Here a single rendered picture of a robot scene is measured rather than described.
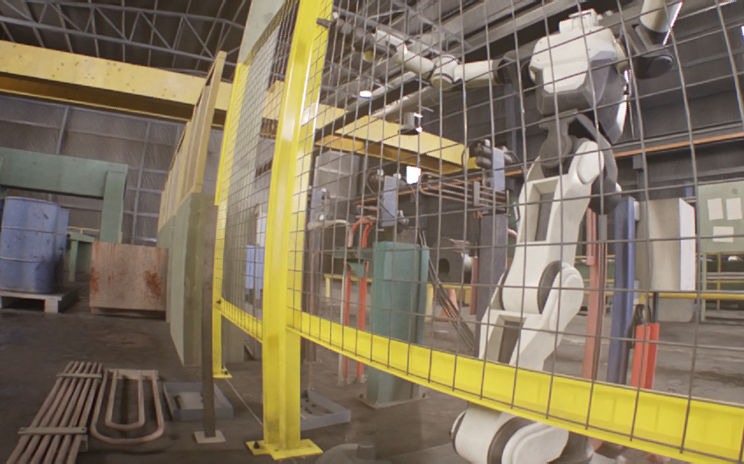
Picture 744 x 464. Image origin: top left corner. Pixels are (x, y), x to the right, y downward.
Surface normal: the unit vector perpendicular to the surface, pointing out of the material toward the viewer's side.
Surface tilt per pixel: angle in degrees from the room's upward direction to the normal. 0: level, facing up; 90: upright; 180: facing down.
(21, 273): 90
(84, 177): 90
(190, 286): 90
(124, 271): 90
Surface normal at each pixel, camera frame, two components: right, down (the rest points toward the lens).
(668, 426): -0.81, -0.11
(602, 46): 0.01, -0.35
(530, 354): 0.22, 0.25
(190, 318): 0.58, -0.06
